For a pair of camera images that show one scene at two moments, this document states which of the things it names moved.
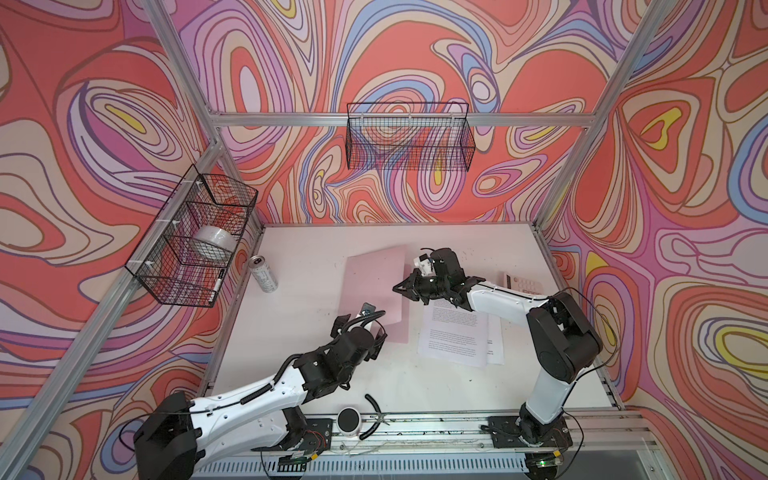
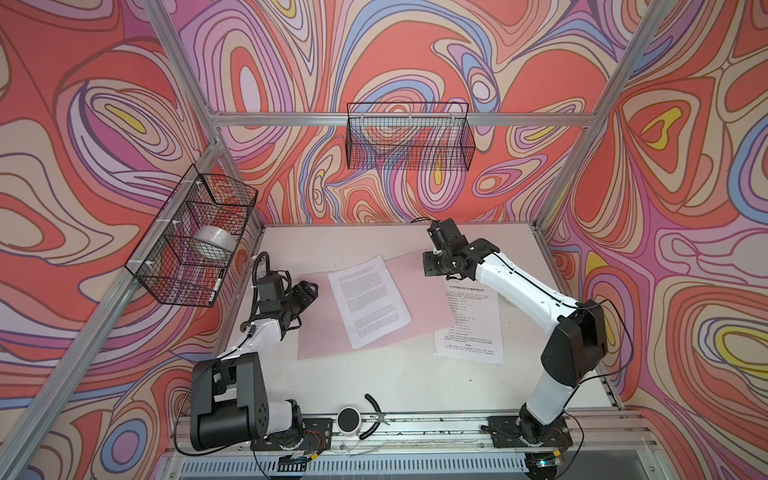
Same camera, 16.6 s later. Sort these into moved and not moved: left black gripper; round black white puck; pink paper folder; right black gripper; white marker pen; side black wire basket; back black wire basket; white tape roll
Moved: pink paper folder; left black gripper; right black gripper
Not moved: back black wire basket; white marker pen; side black wire basket; white tape roll; round black white puck
